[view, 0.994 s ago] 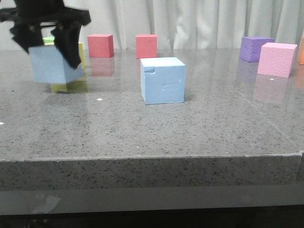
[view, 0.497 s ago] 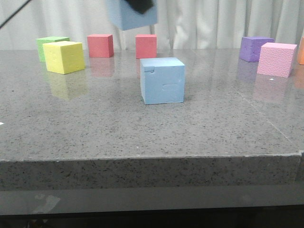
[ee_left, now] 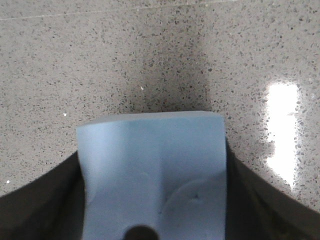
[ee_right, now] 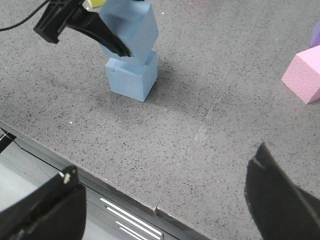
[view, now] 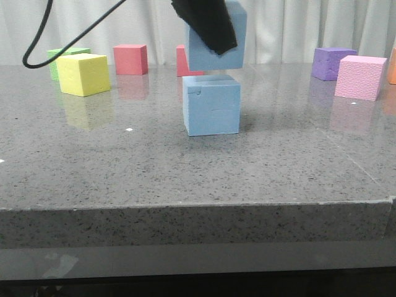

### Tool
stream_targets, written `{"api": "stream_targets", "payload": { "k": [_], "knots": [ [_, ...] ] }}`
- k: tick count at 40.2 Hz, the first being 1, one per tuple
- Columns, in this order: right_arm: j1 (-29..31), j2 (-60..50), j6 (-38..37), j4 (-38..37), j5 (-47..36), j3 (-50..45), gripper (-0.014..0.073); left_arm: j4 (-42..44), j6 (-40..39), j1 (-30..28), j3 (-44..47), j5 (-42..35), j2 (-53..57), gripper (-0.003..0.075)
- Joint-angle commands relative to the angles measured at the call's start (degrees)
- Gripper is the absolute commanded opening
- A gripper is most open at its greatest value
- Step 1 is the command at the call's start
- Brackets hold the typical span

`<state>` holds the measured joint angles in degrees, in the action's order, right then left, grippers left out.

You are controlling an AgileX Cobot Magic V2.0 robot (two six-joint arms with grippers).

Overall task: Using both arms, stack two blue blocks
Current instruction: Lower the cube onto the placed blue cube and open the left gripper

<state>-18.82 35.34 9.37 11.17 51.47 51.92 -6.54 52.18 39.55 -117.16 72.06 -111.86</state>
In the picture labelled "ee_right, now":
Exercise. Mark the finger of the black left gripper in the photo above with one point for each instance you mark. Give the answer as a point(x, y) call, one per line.
point(60, 14)

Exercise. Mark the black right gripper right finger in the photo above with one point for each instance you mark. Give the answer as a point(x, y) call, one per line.
point(280, 209)

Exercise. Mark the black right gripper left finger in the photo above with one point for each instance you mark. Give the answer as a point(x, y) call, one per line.
point(57, 210)

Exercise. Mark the light blue foam cube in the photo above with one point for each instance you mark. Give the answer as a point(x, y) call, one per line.
point(132, 21)
point(132, 80)

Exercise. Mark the yellow foam cube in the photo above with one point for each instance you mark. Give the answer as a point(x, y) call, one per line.
point(96, 3)

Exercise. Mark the pink foam cube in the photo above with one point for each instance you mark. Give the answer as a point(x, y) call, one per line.
point(303, 75)

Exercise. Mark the purple foam cube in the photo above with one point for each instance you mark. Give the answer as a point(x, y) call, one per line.
point(315, 36)

